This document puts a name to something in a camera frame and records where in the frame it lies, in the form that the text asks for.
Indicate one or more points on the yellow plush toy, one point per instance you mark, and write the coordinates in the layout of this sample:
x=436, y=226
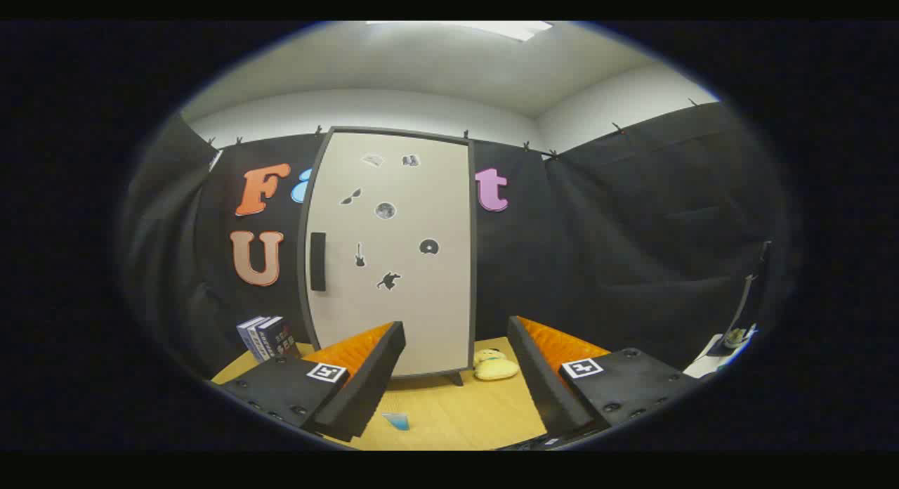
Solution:
x=495, y=367

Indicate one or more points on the ceiling light panel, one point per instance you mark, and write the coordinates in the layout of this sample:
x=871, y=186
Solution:
x=491, y=28

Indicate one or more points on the white side table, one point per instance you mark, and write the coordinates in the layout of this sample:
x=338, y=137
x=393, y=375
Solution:
x=706, y=362

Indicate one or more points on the black backdrop cloth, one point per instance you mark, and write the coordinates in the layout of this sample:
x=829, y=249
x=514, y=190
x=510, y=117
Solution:
x=597, y=250

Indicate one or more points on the blue and white tube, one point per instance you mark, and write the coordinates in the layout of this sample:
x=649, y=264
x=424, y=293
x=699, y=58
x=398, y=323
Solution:
x=398, y=421

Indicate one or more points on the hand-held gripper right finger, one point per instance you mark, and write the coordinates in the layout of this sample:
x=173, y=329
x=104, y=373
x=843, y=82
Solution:
x=541, y=383

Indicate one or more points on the blue and white book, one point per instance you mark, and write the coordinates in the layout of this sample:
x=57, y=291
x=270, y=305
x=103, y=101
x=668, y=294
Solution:
x=251, y=338

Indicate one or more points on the grey cabinet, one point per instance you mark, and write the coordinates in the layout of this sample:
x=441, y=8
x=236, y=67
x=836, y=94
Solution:
x=473, y=264

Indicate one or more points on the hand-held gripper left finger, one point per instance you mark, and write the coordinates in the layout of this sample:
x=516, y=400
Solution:
x=365, y=383

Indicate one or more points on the small green object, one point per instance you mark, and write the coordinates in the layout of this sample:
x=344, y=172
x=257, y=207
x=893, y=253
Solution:
x=737, y=337

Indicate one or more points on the dark blue book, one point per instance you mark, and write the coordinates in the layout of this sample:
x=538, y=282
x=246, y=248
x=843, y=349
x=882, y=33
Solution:
x=279, y=338

